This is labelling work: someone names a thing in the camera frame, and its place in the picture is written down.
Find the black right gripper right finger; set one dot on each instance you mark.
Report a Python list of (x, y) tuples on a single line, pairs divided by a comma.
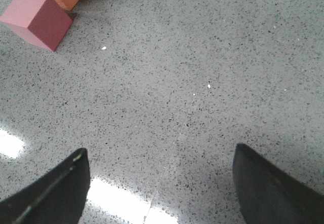
[(268, 195)]

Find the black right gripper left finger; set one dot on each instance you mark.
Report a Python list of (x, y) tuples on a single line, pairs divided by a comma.
[(57, 197)]

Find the pink foam cube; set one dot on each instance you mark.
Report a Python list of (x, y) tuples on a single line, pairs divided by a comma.
[(42, 23)]

